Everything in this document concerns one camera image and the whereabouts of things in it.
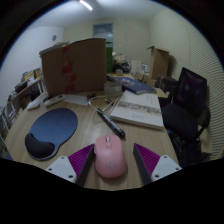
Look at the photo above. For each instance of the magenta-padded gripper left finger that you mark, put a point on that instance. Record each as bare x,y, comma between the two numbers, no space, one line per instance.
61,166

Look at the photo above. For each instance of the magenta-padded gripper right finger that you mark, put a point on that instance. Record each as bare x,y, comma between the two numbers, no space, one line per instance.
165,165

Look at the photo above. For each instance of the pink computer mouse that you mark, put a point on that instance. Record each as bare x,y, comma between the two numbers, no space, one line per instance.
110,156

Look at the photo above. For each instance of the blue mouse pad with wrist rest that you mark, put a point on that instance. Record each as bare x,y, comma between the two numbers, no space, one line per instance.
53,130

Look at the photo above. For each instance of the black office chair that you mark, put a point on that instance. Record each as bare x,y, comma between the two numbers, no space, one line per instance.
181,123

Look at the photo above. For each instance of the white thick book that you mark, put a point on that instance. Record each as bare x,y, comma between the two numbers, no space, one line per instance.
138,108

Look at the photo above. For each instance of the black marker pen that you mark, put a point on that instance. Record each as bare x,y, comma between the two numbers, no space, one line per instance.
111,124

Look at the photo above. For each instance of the white remote control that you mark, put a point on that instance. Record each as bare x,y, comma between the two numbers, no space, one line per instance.
54,100

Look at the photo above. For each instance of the small white flat box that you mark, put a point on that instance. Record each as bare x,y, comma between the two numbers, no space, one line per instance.
33,105

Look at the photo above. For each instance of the white paper sheet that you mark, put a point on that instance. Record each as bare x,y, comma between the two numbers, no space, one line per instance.
76,99

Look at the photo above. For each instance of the small dark clip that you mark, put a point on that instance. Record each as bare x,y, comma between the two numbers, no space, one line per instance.
91,96

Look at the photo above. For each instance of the blue book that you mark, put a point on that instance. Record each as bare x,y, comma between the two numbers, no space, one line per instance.
136,86

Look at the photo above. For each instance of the cluttered shelf unit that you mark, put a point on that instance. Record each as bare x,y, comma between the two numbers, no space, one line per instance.
20,93

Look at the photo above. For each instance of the clear round plastic container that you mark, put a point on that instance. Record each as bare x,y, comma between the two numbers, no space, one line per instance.
112,88

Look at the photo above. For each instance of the large brown cardboard box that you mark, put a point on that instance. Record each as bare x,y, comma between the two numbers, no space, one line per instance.
80,66

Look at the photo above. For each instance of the open brown cardboard box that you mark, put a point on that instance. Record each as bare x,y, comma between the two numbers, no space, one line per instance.
159,63

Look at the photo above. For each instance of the ceiling light tube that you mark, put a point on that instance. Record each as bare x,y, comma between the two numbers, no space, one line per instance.
85,4

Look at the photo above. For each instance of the round wall clock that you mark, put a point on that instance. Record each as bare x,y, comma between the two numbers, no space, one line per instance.
54,37

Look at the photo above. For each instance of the window with blue frame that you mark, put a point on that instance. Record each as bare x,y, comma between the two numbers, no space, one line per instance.
103,31

